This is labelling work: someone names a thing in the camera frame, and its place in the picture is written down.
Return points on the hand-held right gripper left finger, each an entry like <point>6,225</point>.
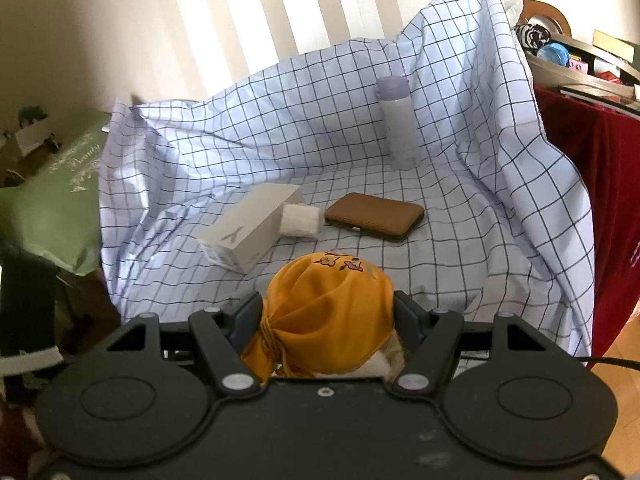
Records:
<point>245,325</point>

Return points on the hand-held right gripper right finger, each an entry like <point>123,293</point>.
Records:
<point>407,317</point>

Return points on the white cardboard box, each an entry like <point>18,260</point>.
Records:
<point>250,225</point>

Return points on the brown flat case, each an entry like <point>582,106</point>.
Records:
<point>375,212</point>

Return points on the checked white bedsheet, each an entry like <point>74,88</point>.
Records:
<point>450,210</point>

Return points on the white tissue pack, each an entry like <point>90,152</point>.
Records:
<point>302,220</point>

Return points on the purple-capped white bottle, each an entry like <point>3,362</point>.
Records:
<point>402,125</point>

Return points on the dark cloth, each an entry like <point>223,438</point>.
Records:
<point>27,310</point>

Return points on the green printed cushion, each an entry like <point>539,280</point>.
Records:
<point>50,210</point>

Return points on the red cloth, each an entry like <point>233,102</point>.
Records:
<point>600,160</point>

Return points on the small white box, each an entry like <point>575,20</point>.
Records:
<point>32,137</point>

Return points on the grey oval tray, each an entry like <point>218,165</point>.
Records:
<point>550,67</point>

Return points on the blue ball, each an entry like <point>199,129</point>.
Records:
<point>554,54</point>

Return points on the black and white striped object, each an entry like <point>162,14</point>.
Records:
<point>532,35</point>

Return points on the gold box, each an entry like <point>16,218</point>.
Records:
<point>612,42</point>

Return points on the brown wooden round frame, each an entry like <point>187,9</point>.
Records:
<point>555,10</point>

